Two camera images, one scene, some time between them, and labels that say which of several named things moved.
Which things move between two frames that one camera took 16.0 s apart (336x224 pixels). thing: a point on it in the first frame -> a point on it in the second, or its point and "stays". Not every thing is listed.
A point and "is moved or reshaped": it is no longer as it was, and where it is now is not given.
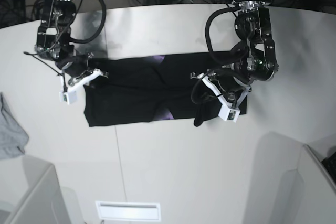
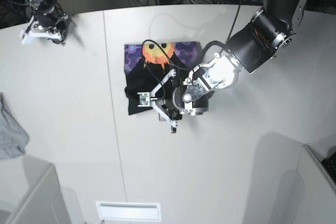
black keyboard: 329,164 stays
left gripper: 76,65 -> 52,19
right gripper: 230,80 -> 192,99
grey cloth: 13,137 stays
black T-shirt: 153,89 is moved or reshaped
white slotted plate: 129,211 stays
